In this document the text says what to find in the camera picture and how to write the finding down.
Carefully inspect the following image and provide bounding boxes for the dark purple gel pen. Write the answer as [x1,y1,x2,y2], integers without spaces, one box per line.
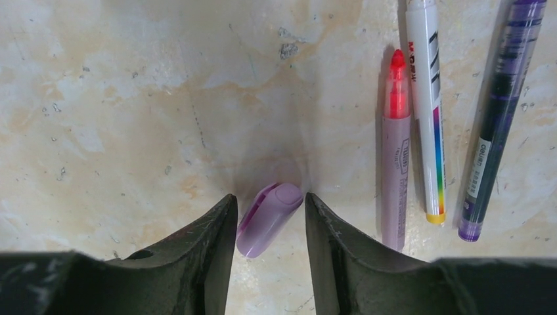
[458,1,548,242]

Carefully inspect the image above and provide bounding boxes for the white rainbow marker pen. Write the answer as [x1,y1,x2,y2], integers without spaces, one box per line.
[405,1,446,224]

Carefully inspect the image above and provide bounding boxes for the purple highlighter cap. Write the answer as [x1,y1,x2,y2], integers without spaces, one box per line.
[236,182,303,259]

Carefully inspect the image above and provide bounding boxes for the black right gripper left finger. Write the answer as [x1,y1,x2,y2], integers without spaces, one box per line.
[1,194,238,314]

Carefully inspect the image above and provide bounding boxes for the mauve pen with red tip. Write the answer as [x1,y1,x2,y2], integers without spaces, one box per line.
[381,49,411,251]

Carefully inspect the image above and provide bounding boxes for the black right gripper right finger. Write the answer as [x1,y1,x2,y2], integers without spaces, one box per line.
[305,193,556,314]

